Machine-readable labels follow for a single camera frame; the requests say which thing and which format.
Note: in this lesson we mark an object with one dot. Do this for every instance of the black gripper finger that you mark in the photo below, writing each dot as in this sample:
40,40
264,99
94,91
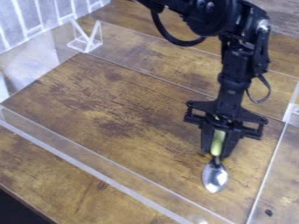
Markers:
206,137
231,141

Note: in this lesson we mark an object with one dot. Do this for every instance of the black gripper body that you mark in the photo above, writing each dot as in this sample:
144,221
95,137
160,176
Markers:
224,113

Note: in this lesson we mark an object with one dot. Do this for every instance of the green handled metal spoon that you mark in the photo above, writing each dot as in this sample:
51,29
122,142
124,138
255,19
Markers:
214,175

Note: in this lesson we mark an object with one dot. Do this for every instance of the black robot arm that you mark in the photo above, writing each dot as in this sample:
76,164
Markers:
240,24

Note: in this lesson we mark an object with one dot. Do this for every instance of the clear acrylic right barrier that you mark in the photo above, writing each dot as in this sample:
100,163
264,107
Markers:
276,204

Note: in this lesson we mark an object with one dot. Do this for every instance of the clear acrylic barrier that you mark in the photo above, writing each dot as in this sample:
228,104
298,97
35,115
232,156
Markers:
154,195
276,204

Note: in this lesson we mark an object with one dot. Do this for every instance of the clear acrylic front barrier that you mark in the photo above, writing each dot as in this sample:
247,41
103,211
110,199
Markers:
154,195

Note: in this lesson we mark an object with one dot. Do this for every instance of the clear acrylic triangular bracket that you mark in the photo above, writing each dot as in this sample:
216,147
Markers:
86,43

